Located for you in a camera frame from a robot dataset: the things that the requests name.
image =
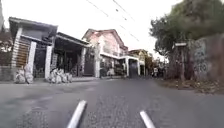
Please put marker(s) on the group of people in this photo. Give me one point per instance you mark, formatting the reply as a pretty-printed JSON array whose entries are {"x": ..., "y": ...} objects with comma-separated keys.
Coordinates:
[{"x": 158, "y": 70}]

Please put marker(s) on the grey concrete wall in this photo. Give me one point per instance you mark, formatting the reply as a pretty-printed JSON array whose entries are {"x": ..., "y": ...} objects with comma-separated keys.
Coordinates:
[{"x": 206, "y": 56}]

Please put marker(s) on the dark roofed carport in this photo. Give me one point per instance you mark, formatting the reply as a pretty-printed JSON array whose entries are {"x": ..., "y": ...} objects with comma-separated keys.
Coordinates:
[{"x": 69, "y": 56}]

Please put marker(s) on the pink house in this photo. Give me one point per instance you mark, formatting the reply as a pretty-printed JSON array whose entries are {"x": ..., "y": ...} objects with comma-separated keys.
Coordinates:
[{"x": 110, "y": 53}]

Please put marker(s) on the house with white pillars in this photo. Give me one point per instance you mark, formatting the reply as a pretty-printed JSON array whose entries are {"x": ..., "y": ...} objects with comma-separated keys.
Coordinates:
[{"x": 30, "y": 46}]

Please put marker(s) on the pile of white sacks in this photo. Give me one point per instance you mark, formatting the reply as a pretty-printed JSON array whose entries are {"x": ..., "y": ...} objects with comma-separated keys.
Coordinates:
[
  {"x": 60, "y": 76},
  {"x": 23, "y": 75}
]

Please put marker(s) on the robot's own part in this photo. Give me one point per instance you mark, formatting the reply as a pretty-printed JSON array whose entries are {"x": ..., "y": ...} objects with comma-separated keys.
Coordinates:
[
  {"x": 77, "y": 115},
  {"x": 147, "y": 119}
]

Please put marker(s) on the trees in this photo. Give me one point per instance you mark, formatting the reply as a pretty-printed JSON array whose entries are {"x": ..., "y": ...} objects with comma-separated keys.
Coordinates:
[{"x": 186, "y": 23}]

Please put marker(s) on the grey asphalt road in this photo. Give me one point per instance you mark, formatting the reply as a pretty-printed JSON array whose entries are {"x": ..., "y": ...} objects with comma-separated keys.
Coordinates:
[{"x": 113, "y": 100}]

